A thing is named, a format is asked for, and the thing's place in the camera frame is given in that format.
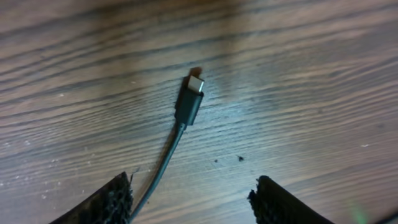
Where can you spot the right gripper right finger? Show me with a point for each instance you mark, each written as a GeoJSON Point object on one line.
{"type": "Point", "coordinates": [272, 204]}

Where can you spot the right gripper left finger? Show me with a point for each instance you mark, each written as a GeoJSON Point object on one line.
{"type": "Point", "coordinates": [111, 204]}

